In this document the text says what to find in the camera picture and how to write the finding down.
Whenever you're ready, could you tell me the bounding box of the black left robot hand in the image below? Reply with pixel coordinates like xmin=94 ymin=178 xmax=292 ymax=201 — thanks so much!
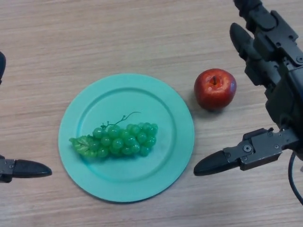
xmin=0 ymin=51 xmax=53 ymax=184

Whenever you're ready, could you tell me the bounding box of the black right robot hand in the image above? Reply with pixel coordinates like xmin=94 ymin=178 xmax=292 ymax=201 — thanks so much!
xmin=193 ymin=0 xmax=303 ymax=177

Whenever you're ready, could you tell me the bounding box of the green grape bunch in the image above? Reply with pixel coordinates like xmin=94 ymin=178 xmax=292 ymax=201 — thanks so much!
xmin=68 ymin=111 xmax=159 ymax=160

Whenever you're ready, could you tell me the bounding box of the green round plate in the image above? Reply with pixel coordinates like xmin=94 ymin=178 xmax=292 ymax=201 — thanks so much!
xmin=58 ymin=73 xmax=195 ymax=203

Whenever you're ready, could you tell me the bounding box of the red apple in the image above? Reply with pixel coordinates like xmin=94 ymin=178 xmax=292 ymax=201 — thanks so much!
xmin=194 ymin=68 xmax=237 ymax=111

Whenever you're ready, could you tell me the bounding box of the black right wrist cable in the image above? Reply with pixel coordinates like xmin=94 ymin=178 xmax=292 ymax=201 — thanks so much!
xmin=288 ymin=151 xmax=303 ymax=205

